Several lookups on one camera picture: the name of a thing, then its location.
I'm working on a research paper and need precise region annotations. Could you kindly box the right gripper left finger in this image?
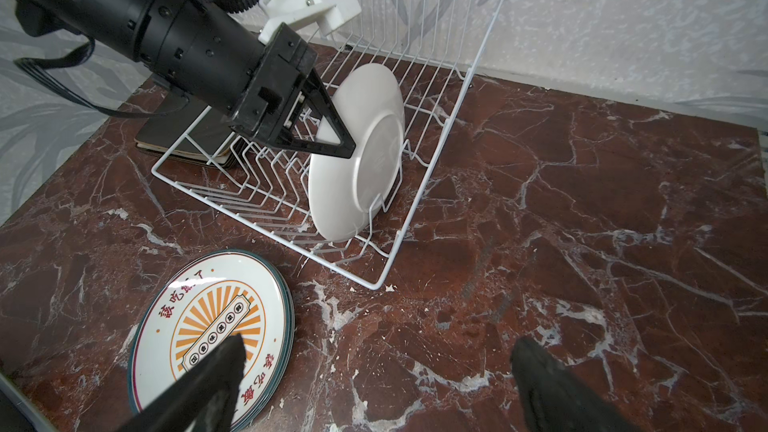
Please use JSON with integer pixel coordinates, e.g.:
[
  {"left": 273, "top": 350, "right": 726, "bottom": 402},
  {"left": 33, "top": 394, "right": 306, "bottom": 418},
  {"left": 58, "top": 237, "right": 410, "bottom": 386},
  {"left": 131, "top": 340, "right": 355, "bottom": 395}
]
[{"left": 120, "top": 335, "right": 246, "bottom": 432}]

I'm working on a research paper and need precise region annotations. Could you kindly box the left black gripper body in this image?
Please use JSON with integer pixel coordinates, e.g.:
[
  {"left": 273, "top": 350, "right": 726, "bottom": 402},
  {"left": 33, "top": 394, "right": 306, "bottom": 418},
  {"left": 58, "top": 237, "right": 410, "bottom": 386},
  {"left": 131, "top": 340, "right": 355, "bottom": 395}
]
[{"left": 230, "top": 24, "right": 317, "bottom": 144}]

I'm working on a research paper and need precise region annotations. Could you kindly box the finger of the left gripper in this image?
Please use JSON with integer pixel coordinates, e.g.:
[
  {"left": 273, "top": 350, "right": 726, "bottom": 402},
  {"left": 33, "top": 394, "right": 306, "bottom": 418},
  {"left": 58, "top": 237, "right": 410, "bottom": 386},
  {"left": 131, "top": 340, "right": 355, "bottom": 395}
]
[{"left": 272, "top": 70, "right": 356, "bottom": 159}]

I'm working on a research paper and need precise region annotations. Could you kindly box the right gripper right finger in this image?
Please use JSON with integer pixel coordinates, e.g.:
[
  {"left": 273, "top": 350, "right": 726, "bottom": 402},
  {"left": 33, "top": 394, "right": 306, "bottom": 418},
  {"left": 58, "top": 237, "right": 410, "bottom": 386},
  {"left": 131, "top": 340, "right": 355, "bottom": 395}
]
[{"left": 510, "top": 336, "right": 639, "bottom": 431}]

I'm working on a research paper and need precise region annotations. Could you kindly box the white round plate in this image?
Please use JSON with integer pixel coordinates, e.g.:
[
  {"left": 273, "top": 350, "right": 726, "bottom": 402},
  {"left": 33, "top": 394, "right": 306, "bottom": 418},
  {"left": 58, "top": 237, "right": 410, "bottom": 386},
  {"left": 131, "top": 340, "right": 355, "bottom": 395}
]
[
  {"left": 128, "top": 249, "right": 295, "bottom": 431},
  {"left": 308, "top": 63, "right": 405, "bottom": 242}
]

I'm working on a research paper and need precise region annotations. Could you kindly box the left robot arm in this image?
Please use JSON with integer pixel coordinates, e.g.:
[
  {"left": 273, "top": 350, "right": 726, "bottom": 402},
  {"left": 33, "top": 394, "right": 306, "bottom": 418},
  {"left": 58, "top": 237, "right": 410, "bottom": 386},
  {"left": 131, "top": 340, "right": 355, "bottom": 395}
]
[{"left": 15, "top": 0, "right": 360, "bottom": 159}]

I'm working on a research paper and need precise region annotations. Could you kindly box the white wire dish rack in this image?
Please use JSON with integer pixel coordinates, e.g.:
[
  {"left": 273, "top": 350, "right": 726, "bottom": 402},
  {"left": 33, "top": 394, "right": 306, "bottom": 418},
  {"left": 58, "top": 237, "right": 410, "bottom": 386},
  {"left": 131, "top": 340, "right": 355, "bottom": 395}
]
[{"left": 152, "top": 0, "right": 504, "bottom": 290}]

